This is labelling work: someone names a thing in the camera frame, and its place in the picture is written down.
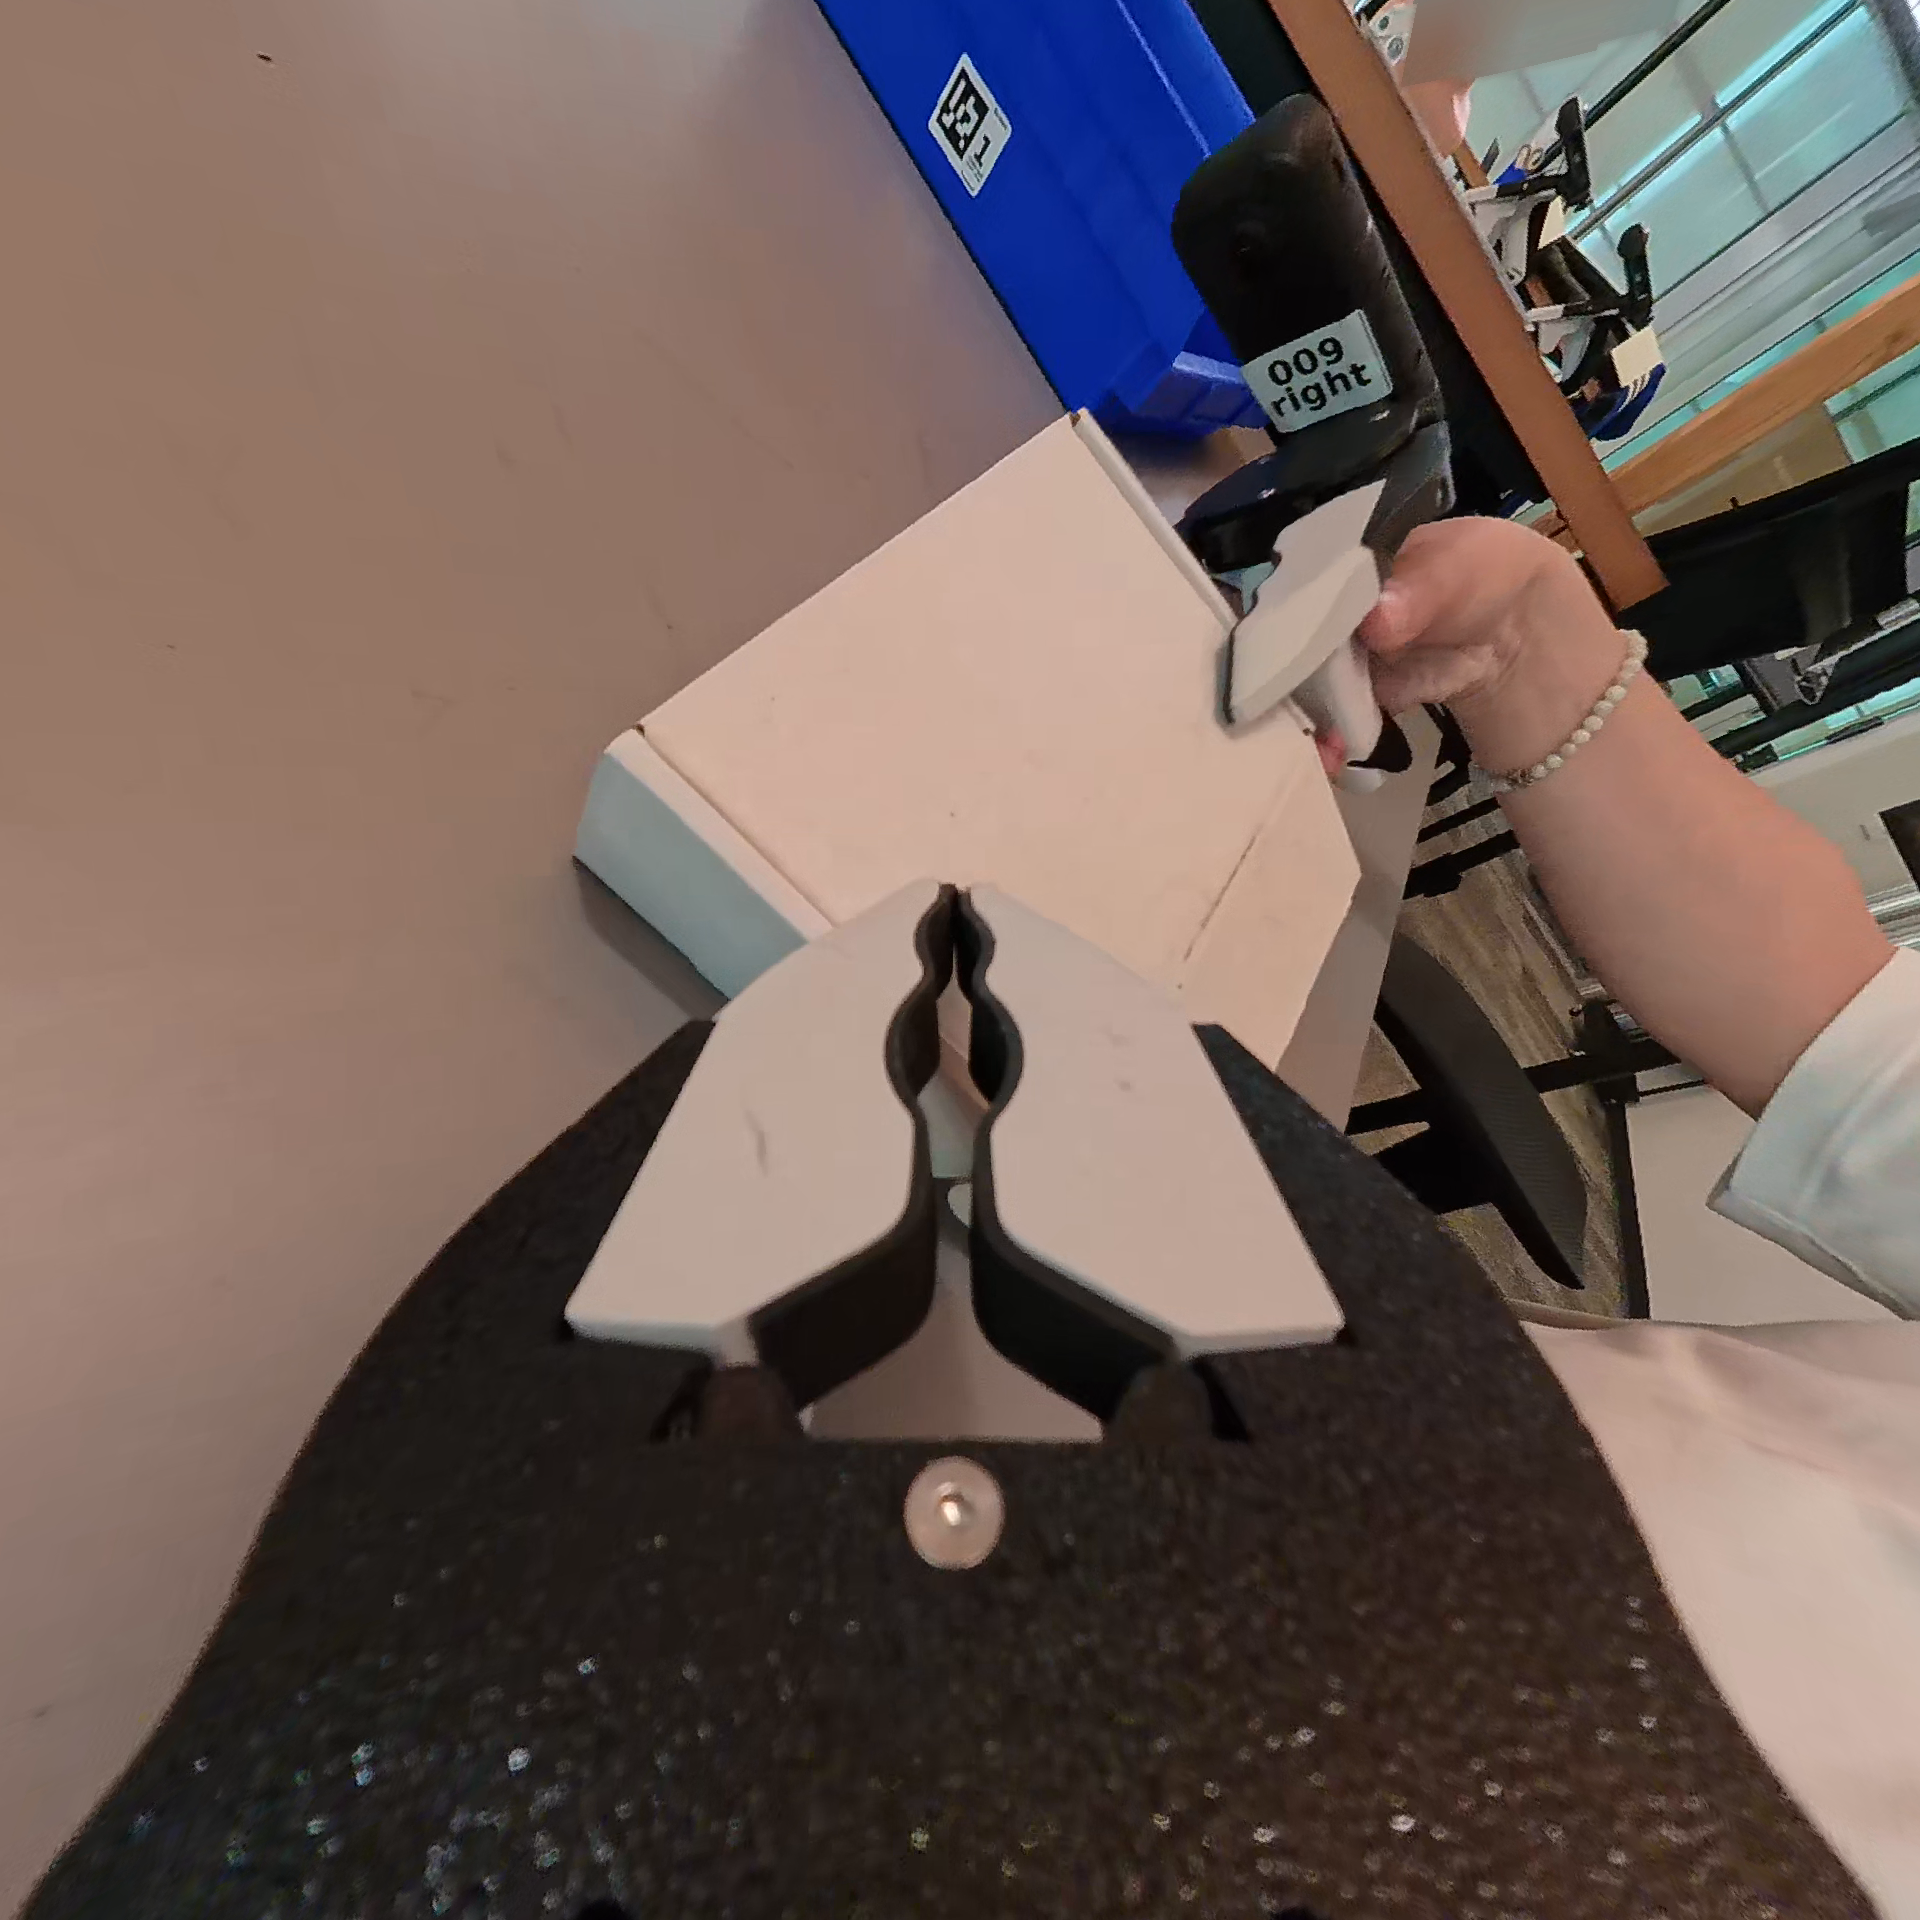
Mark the black office chair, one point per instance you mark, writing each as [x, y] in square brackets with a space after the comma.
[1485, 1110]

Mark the blue plastic bin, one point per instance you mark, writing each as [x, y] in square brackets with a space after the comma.
[1082, 227]

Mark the person's right forearm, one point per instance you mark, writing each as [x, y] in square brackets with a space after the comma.
[1696, 899]

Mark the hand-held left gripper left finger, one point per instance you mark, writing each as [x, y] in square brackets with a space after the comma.
[766, 1153]

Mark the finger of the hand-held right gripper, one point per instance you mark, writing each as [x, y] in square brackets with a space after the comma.
[1298, 622]

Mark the white cardboard box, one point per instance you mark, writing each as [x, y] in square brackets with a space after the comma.
[976, 722]

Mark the person's right hand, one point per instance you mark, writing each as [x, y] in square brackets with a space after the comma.
[1501, 616]

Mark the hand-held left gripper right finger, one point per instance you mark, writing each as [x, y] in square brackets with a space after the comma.
[1156, 1170]

